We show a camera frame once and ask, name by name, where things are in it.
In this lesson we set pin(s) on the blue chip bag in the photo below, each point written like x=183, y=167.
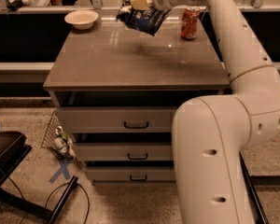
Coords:
x=147, y=21

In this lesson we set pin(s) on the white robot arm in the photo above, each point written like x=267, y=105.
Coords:
x=209, y=132

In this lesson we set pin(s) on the white paper bowl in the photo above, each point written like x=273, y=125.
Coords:
x=82, y=19

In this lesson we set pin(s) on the red soda can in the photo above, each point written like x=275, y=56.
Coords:
x=189, y=23

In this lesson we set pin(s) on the grey drawer cabinet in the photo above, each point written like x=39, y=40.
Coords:
x=111, y=65

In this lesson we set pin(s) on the top grey drawer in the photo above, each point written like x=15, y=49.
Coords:
x=115, y=119

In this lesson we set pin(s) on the grey drawer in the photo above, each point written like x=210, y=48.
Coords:
x=123, y=151
x=115, y=119
x=134, y=174

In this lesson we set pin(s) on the middle grey drawer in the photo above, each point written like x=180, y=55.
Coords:
x=123, y=151

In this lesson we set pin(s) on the white bottle in basket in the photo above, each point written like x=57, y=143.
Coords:
x=61, y=140

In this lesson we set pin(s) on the bottom grey drawer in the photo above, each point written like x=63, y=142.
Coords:
x=134, y=174

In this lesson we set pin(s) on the blue tape cross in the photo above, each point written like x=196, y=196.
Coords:
x=62, y=170

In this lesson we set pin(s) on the black cart tray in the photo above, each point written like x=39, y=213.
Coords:
x=13, y=149

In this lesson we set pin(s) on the black cart base leg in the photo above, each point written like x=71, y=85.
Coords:
x=49, y=216

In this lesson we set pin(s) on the black metal floor bar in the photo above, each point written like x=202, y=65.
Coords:
x=262, y=219

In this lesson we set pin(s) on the wire mesh basket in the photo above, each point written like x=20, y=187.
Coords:
x=48, y=140

